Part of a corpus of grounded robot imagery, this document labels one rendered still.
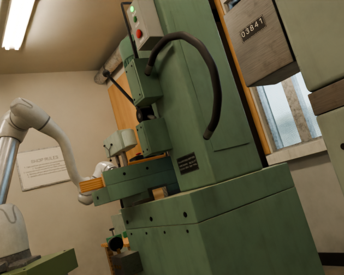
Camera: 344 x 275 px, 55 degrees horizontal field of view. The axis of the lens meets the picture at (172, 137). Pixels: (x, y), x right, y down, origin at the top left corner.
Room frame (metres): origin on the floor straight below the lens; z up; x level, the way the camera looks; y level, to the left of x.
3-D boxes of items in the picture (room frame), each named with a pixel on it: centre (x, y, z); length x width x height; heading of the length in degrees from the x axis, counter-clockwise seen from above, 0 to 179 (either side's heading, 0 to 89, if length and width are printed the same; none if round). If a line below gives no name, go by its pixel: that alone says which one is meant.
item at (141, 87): (1.18, 0.05, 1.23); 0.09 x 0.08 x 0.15; 32
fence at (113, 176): (1.39, 0.03, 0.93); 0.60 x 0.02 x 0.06; 122
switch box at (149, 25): (1.09, -0.02, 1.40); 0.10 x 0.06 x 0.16; 32
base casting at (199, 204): (1.34, -0.03, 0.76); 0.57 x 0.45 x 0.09; 32
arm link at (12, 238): (1.45, 0.81, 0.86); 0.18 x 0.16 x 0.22; 55
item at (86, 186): (1.39, 0.11, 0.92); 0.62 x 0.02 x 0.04; 122
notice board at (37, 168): (3.96, 1.56, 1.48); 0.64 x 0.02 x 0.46; 125
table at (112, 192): (1.52, 0.11, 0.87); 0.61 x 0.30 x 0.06; 122
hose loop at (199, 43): (1.02, -0.08, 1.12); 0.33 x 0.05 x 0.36; 32
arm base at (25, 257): (1.43, 0.80, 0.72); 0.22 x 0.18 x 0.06; 2
